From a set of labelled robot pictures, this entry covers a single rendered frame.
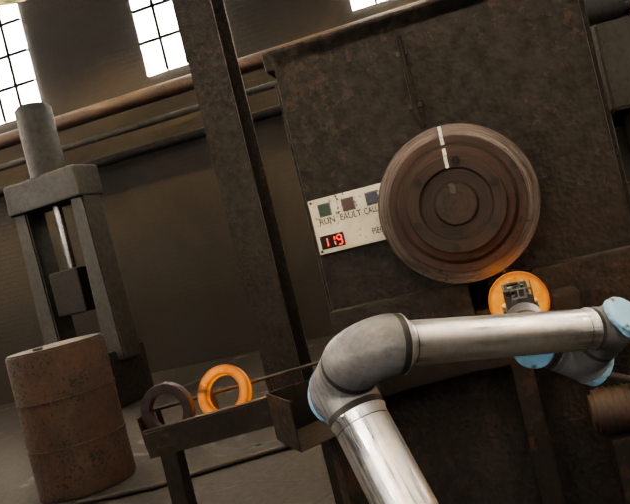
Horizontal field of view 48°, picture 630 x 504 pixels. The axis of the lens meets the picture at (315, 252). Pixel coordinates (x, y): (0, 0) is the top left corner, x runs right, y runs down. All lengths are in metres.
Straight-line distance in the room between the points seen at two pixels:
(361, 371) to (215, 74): 3.96
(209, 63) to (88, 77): 4.71
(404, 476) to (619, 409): 0.90
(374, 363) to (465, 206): 0.86
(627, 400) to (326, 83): 1.30
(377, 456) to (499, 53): 1.41
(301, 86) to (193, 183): 6.61
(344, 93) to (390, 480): 1.39
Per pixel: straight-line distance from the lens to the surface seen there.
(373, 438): 1.34
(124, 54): 9.51
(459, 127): 2.15
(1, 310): 10.43
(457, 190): 2.05
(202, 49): 5.16
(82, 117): 8.82
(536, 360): 1.64
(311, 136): 2.37
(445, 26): 2.36
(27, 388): 4.49
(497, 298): 1.96
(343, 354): 1.31
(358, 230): 2.31
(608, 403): 2.08
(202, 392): 2.46
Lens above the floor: 1.10
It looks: 1 degrees down
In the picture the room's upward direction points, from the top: 14 degrees counter-clockwise
